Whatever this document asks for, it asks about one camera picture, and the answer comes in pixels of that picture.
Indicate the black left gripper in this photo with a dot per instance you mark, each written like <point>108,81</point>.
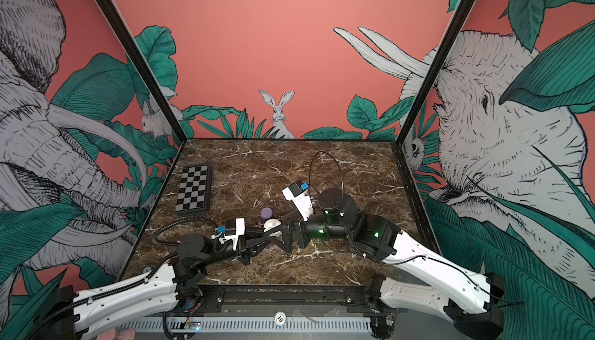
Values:
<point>245,247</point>

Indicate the white round puck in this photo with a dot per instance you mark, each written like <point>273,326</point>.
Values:
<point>270,224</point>

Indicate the purple earbud charging case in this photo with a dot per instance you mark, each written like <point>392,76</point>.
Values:
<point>266,213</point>

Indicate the black right corner post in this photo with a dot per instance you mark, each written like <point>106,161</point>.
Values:
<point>456,24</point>

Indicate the black white chessboard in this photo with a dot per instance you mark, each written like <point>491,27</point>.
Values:
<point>194,192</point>

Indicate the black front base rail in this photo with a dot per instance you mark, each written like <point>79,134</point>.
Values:
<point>302,299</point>

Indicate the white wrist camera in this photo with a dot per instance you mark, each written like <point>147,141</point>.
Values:
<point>231,233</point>
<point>298,193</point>

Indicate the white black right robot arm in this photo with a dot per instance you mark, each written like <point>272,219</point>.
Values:
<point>463,297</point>

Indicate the black left corner post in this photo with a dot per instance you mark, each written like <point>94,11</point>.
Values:
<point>125,37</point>

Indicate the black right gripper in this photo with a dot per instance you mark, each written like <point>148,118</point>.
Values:
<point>293,232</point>

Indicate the white perforated vent strip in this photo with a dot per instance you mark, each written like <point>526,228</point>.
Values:
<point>267,324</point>

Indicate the black corner post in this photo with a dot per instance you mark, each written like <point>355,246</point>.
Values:
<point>125,37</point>
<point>456,24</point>

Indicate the poker chip on vent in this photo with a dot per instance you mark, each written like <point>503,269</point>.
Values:
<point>280,318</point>

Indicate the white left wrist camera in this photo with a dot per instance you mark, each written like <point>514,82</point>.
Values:
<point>231,233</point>

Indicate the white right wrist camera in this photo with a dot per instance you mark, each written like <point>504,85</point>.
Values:
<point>298,193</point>

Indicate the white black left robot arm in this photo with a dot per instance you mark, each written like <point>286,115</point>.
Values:
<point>89,313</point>

